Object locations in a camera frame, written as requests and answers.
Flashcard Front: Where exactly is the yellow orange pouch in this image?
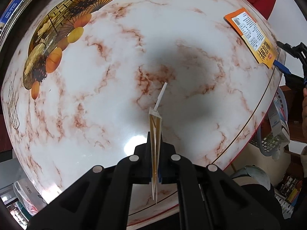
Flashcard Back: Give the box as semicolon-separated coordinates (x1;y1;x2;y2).
224;7;278;69

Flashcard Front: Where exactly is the white box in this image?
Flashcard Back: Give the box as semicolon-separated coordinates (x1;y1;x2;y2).
268;99;290;142

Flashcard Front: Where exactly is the yellow white carton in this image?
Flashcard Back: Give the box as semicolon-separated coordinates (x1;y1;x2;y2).
148;83;167;203

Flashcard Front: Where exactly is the blue plastic trash basket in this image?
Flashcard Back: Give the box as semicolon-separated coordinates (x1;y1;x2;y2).
250;88;290;160

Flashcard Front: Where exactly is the wooden furniture at right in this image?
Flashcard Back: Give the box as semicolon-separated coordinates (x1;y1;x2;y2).
280;85;306;143

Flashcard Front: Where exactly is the white plastic bag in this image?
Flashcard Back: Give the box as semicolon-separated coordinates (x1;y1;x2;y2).
13;177;47;216

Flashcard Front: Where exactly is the blue box on shelf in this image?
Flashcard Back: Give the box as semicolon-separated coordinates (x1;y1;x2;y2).
0;0;21;30

